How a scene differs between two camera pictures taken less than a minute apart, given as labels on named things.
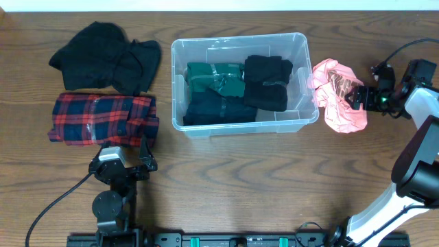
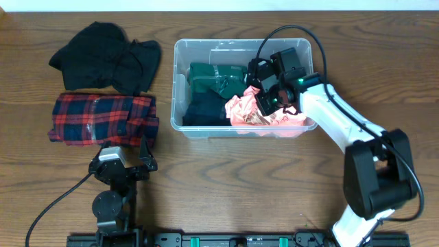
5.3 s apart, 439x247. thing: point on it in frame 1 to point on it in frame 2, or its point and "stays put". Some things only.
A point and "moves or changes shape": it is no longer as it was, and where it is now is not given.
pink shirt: x=330 y=81 moves or changes shape
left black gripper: x=130 y=173 stays put
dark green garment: x=227 y=78 stays put
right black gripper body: x=379 y=99 to x=271 y=99
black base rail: x=136 y=239 stays put
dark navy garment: x=206 y=106 stays put
